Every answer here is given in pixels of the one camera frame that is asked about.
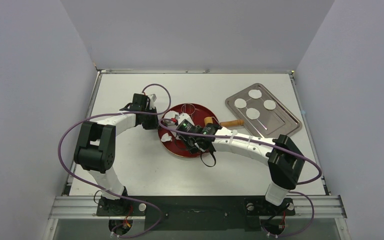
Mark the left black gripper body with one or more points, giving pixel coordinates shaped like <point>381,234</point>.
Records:
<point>150,122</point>

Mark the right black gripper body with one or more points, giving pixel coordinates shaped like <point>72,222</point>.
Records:
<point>181,131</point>

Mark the wooden dough roller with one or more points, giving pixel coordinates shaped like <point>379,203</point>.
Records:
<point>227,124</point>

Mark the round red lacquer tray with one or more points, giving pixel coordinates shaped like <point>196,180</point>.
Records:
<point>198,113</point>

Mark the white dough piece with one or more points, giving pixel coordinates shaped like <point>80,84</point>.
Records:
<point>166,137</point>

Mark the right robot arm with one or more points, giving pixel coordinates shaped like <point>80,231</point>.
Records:
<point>280,155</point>

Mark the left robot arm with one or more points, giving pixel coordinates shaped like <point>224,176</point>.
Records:
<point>96,147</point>

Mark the torn white dough scrap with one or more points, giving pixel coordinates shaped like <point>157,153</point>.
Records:
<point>172,115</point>

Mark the white dumpling wrapper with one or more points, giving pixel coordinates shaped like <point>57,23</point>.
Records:
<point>240,103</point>
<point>252,113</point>
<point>269,104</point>
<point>255,94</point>

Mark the rectangular steel tray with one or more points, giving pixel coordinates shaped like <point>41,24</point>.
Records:
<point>271,123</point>

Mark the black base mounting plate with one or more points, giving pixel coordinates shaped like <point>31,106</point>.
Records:
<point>200,213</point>

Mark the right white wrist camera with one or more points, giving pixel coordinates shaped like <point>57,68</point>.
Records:
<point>184,117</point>

